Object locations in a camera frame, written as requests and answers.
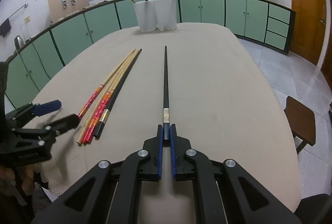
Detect black chopstick silver band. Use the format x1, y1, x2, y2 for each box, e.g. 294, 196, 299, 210
163, 46, 169, 144

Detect green lower kitchen cabinets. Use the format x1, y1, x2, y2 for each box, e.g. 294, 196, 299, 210
5, 0, 295, 108

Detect person's left hand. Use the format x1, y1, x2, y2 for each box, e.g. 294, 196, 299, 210
1, 164, 35, 196

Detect plain bamboo chopstick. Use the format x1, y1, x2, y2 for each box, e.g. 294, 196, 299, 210
77, 49, 141, 145

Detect black chopstick gold band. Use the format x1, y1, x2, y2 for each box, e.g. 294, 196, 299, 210
93, 49, 142, 140

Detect steel kettle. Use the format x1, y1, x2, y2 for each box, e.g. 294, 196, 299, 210
14, 35, 25, 50

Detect wooden stool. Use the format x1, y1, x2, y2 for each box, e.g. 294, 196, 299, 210
284, 96, 316, 154

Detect cardboard panel with white device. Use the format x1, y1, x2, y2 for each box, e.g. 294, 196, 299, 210
48, 0, 90, 23

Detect white utensil holder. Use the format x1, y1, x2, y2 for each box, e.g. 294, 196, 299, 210
133, 0, 177, 32

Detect brown wooden door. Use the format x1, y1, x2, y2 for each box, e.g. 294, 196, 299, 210
290, 0, 326, 65

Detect red-handled bamboo chopstick left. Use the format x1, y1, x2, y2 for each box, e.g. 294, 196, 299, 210
78, 49, 136, 120

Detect red-handled bamboo chopstick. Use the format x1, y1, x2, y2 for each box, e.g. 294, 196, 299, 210
77, 50, 139, 145
78, 49, 136, 120
82, 49, 142, 145

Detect red-handled bamboo chopstick middle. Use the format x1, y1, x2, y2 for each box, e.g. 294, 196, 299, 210
77, 50, 139, 145

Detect red-handled bamboo chopstick right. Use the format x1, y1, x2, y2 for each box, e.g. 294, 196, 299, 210
82, 49, 142, 145

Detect dark towel on rail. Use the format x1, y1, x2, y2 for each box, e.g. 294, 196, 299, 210
0, 18, 11, 38

